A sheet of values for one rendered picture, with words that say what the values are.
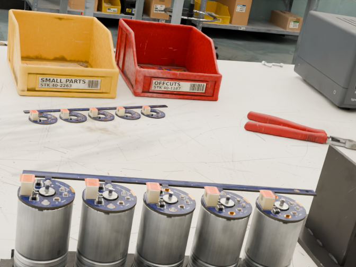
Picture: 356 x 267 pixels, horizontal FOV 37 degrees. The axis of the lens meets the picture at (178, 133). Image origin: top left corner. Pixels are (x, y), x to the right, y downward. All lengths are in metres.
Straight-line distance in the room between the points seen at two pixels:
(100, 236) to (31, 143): 0.21
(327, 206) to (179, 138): 0.17
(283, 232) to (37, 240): 0.11
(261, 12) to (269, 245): 5.28
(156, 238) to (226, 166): 0.21
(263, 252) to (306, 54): 0.52
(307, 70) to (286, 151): 0.26
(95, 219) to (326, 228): 0.17
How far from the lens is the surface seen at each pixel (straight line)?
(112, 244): 0.24
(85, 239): 0.25
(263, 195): 0.26
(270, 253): 0.27
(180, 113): 0.54
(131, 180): 0.26
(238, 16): 4.91
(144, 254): 0.25
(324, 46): 0.72
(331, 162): 0.35
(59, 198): 0.24
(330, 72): 0.69
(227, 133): 0.51
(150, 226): 0.24
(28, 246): 0.25
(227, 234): 0.25
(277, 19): 5.33
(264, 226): 0.26
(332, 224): 0.35
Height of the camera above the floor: 0.93
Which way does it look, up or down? 22 degrees down
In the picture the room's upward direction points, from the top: 10 degrees clockwise
